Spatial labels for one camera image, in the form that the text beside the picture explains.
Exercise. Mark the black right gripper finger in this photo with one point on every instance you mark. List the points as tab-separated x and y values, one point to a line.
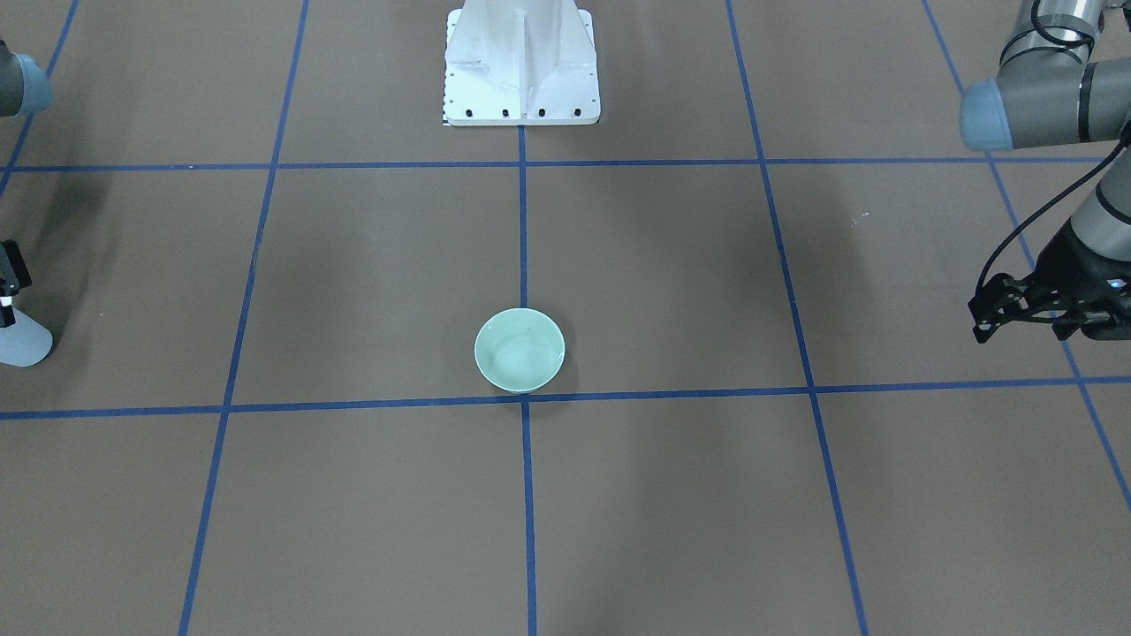
15	277

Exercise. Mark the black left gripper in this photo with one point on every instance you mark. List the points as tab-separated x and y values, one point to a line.
1076	265

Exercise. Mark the light blue plastic cup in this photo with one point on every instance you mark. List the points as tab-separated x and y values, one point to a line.
24	341

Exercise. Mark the pale green ceramic bowl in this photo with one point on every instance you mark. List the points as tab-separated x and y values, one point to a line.
519	350

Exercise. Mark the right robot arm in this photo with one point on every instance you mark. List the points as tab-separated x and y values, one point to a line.
25	90

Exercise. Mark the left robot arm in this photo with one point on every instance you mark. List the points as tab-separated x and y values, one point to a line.
1049	92

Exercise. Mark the white central pedestal column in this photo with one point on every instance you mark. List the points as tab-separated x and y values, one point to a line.
520	63

